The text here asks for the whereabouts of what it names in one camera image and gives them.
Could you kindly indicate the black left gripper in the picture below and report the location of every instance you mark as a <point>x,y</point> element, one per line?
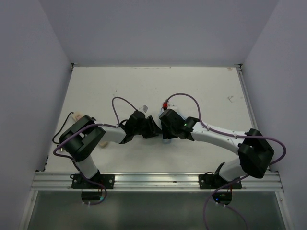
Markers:
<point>153,129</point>

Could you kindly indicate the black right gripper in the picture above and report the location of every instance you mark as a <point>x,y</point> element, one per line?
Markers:
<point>166,134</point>

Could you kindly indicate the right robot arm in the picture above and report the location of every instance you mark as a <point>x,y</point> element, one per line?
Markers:
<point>254,153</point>

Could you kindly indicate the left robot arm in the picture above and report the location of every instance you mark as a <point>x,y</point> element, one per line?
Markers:
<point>83,136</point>

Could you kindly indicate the beige power strip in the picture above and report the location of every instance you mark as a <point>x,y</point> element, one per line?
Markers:
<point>76,116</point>

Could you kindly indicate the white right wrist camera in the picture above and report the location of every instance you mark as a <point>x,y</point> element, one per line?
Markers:
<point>173,107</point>

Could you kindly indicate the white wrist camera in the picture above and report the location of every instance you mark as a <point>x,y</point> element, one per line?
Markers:
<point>144,108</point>
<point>173,107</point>

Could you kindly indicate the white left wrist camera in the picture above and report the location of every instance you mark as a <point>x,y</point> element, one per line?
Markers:
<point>144,108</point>

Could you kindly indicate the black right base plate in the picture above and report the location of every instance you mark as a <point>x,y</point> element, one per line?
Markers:
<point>211,180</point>

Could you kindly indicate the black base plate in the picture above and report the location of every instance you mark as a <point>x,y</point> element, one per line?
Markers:
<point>78,182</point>
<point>211,180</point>

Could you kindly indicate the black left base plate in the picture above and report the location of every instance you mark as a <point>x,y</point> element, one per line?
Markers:
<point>78,182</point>

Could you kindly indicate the aluminium right side rail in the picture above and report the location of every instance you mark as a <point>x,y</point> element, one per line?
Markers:
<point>246,96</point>

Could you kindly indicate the aluminium rail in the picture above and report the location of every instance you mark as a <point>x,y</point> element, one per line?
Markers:
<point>246,96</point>
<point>154,182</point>

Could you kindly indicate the aluminium front rail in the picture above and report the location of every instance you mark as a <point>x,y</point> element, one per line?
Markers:
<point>154,182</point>

